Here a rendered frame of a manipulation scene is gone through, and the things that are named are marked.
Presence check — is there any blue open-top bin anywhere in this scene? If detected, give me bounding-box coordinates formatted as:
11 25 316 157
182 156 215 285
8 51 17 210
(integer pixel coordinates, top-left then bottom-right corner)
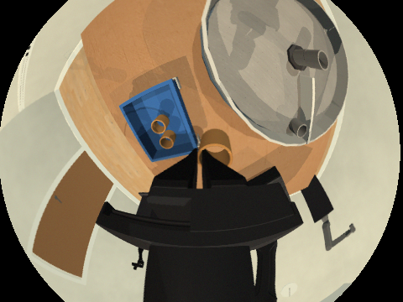
119 79 198 162

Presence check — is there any bronze bushing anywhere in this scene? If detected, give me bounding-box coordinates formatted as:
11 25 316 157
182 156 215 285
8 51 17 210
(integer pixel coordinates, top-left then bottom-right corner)
197 128 233 167
151 114 170 133
160 130 176 148

